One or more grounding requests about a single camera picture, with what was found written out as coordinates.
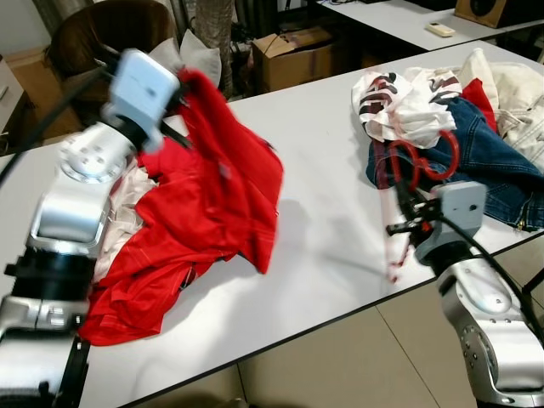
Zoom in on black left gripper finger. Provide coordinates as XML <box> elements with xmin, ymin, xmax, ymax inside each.
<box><xmin>158</xmin><ymin>119</ymin><xmax>193</xmax><ymax>149</ymax></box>

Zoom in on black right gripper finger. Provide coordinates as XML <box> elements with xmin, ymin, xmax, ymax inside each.
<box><xmin>394</xmin><ymin>167</ymin><xmax>424</xmax><ymax>205</ymax></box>

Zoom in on red plastic hanger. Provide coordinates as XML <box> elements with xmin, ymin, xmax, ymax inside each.
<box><xmin>374</xmin><ymin>127</ymin><xmax>461</xmax><ymax>283</ymax></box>

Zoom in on red garment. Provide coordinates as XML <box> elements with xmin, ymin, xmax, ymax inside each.
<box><xmin>78</xmin><ymin>68</ymin><xmax>286</xmax><ymax>348</ymax></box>

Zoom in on white pillow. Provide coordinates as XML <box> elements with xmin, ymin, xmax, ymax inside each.
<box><xmin>149</xmin><ymin>30</ymin><xmax>224</xmax><ymax>86</ymax></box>

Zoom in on blue denim jeans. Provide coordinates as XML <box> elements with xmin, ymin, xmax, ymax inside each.
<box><xmin>367</xmin><ymin>96</ymin><xmax>544</xmax><ymax>232</ymax></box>

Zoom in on white shirt dark red print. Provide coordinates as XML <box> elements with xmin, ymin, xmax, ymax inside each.
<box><xmin>351</xmin><ymin>68</ymin><xmax>467</xmax><ymax>147</ymax></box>

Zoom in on patterned beige curtain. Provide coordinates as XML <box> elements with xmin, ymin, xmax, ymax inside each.
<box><xmin>174</xmin><ymin>0</ymin><xmax>235</xmax><ymax>77</ymax></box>

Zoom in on brown armchair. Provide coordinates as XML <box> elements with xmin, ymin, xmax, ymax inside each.
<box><xmin>47</xmin><ymin>0</ymin><xmax>179</xmax><ymax>82</ymax></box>

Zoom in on small red cloth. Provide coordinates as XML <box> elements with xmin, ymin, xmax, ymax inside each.
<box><xmin>462</xmin><ymin>78</ymin><xmax>500</xmax><ymax>130</ymax></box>

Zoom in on open cardboard box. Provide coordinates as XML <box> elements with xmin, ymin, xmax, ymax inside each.
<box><xmin>252</xmin><ymin>27</ymin><xmax>337</xmax><ymax>93</ymax></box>

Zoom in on cream denim jacket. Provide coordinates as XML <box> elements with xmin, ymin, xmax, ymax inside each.
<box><xmin>459</xmin><ymin>48</ymin><xmax>544</xmax><ymax>167</ymax></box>

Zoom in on white remote control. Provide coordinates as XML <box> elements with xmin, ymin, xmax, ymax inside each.
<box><xmin>425</xmin><ymin>21</ymin><xmax>457</xmax><ymax>37</ymax></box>

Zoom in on white desk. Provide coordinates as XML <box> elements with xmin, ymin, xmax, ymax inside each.
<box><xmin>319</xmin><ymin>0</ymin><xmax>544</xmax><ymax>52</ymax></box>

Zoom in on wooden speaker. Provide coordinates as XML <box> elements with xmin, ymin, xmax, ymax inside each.
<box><xmin>453</xmin><ymin>0</ymin><xmax>511</xmax><ymax>29</ymax></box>

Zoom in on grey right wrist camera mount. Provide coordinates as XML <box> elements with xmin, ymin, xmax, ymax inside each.
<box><xmin>414</xmin><ymin>180</ymin><xmax>488</xmax><ymax>264</ymax></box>

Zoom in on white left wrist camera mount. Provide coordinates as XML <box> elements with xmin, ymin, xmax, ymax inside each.
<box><xmin>102</xmin><ymin>48</ymin><xmax>181</xmax><ymax>154</ymax></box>

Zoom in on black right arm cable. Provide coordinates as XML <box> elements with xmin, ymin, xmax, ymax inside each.
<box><xmin>435</xmin><ymin>212</ymin><xmax>544</xmax><ymax>341</ymax></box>

